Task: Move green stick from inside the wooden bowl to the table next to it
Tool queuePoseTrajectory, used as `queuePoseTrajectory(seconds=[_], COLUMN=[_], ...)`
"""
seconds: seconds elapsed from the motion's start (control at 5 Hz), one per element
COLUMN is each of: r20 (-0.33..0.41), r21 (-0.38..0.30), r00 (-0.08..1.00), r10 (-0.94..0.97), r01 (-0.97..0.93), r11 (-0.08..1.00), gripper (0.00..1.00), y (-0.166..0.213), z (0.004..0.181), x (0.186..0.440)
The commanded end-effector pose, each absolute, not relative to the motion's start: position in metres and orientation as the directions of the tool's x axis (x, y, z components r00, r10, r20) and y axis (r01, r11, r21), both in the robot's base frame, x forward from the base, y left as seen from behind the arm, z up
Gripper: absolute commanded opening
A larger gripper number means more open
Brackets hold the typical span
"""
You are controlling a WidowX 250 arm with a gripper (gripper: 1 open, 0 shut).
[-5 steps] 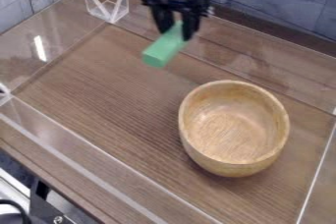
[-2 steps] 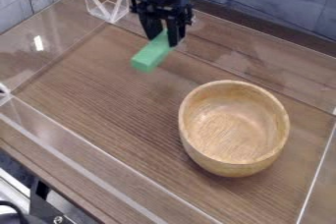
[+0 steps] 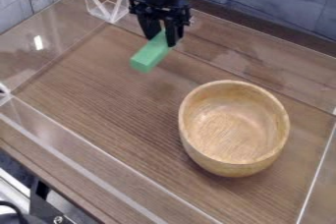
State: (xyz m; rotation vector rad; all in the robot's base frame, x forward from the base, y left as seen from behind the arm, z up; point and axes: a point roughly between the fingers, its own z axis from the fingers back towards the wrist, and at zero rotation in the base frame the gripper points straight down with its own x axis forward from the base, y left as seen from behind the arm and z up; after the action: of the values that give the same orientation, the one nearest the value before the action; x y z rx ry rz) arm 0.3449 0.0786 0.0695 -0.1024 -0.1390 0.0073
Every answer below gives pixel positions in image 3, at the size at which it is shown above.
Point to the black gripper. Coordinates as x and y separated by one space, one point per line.
173 12

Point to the green stick block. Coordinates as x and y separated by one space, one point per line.
151 53

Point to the wooden bowl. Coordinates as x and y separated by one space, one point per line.
233 127

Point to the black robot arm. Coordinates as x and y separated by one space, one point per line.
161 15

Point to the clear acrylic corner bracket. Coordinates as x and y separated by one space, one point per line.
108 11

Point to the clear acrylic tray wall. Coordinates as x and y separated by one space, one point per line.
92 125

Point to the black table frame bracket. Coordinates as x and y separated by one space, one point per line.
25 206

